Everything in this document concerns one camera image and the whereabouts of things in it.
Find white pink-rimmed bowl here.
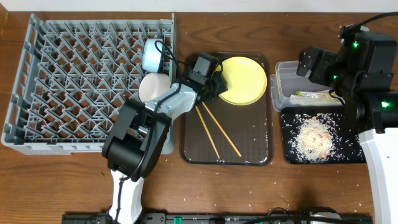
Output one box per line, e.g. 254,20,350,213
139,73,171,102

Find light blue bowl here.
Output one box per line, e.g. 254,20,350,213
142,39,164,73

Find yellow plate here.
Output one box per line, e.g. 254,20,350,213
219,57,267,106

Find dark brown serving tray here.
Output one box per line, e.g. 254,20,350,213
180,52,274,166

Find wooden chopstick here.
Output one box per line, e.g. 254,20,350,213
202,102,242,157
195,106,220,159

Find left black cable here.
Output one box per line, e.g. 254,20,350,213
113,39,193,224

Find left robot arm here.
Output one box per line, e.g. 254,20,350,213
102,70,228,223

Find green snack wrapper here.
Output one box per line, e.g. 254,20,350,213
295,90,331,98

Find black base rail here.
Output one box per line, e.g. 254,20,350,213
62,213,373,224

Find black waste tray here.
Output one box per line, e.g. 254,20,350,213
279,106,368,165

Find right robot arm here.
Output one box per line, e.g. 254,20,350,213
297,30,397,223

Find grey plastic dish rack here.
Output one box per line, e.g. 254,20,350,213
1,15,177,155

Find right black cable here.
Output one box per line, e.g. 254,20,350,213
354,11,398,27

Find rice and food scraps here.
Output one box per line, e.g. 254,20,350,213
284,112,358,164

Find black cable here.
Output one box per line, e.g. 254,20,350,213
354,11,398,27
113,39,193,224

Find clear plastic bin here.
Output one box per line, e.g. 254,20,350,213
271,61,330,112

